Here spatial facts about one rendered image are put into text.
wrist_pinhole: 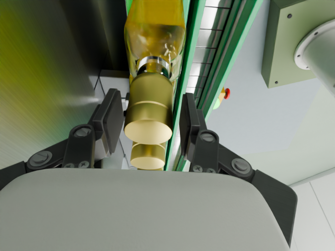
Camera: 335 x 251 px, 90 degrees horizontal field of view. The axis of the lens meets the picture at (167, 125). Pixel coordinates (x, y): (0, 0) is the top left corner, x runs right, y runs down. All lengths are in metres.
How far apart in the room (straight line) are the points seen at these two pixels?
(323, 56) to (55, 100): 0.52
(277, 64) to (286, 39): 0.07
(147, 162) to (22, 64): 0.15
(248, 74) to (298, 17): 0.22
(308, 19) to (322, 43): 0.06
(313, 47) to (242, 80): 0.22
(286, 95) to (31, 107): 0.79
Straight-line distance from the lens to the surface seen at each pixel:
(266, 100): 0.80
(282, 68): 0.60
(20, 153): 0.21
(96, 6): 0.51
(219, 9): 0.38
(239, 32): 0.32
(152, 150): 0.16
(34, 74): 0.22
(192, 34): 0.29
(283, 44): 0.55
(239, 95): 0.73
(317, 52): 0.54
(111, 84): 0.49
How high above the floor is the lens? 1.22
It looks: 34 degrees down
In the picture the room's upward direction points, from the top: 179 degrees counter-clockwise
